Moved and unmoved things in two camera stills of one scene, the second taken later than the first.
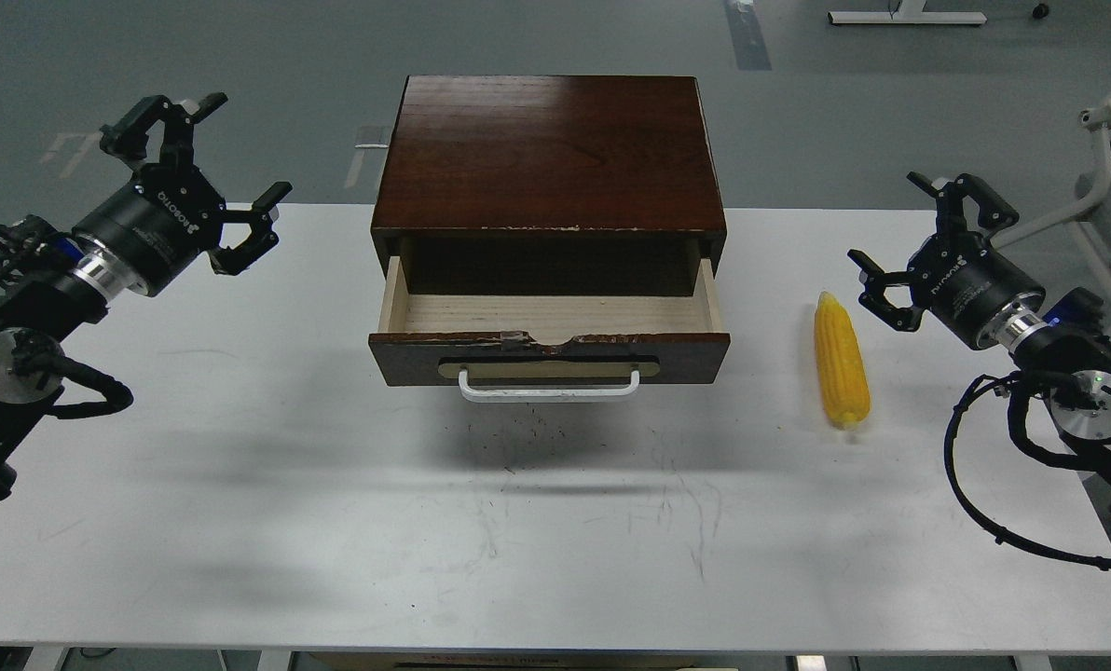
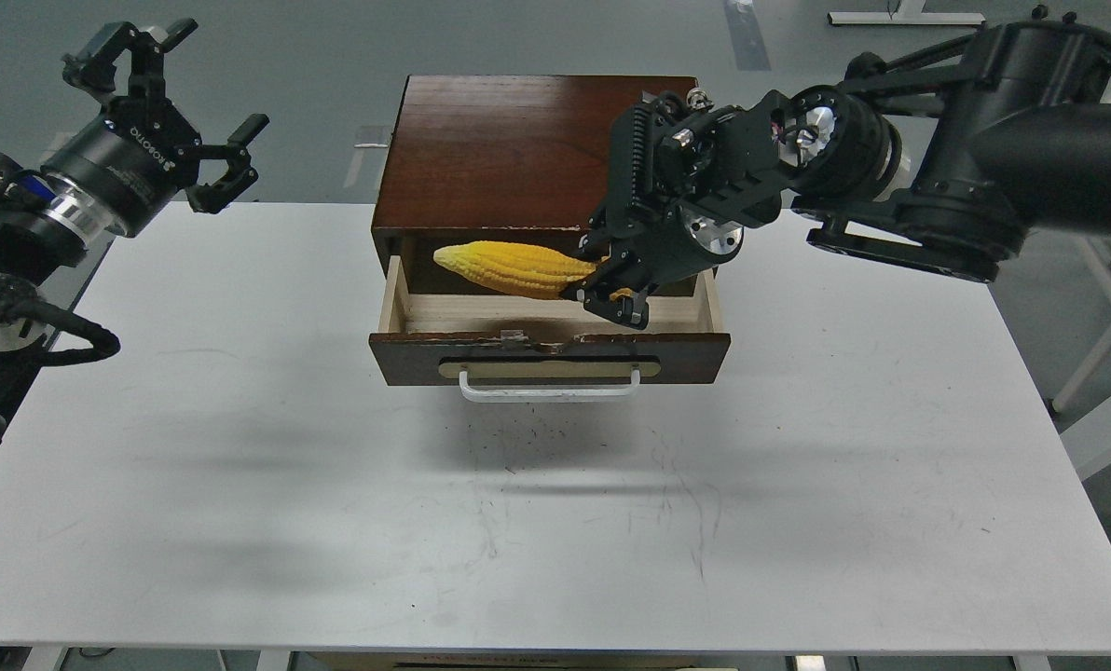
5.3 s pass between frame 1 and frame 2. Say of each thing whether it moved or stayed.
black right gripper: moved
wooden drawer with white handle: stayed
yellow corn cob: moved
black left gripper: moved
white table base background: stayed
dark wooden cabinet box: stayed
